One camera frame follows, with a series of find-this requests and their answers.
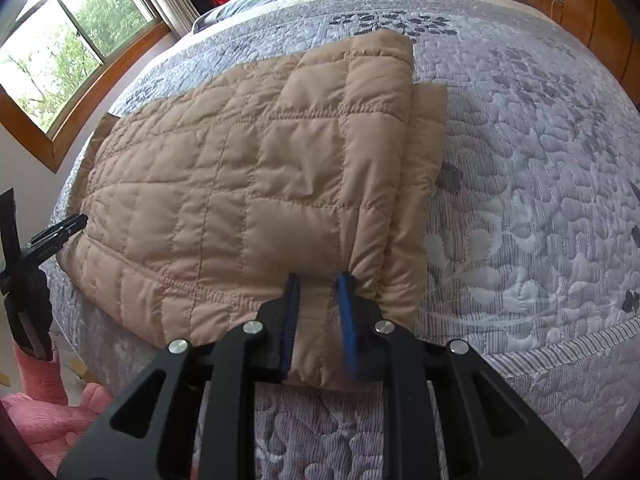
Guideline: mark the pink checked clothing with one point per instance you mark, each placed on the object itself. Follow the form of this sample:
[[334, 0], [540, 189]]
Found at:
[[50, 425]]

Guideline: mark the wooden wardrobe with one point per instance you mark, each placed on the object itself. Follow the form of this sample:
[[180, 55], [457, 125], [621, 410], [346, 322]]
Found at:
[[600, 10]]

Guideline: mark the grey quilted bedspread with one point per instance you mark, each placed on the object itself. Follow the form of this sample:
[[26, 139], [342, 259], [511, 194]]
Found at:
[[525, 185]]

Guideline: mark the grey pillow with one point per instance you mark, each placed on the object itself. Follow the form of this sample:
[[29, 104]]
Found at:
[[240, 5]]

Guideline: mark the tan quilted jacket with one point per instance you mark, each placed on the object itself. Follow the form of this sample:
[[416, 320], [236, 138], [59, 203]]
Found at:
[[225, 185]]

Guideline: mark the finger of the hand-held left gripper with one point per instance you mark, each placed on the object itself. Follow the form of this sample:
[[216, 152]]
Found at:
[[57, 232]]

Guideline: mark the large wooden window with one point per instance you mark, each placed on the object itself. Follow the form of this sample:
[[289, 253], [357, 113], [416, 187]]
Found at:
[[65, 35]]

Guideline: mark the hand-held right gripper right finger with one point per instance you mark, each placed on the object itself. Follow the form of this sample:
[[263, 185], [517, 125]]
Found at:
[[347, 325]]

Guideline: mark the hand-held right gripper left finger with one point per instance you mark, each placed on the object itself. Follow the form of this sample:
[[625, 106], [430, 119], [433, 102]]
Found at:
[[290, 320]]

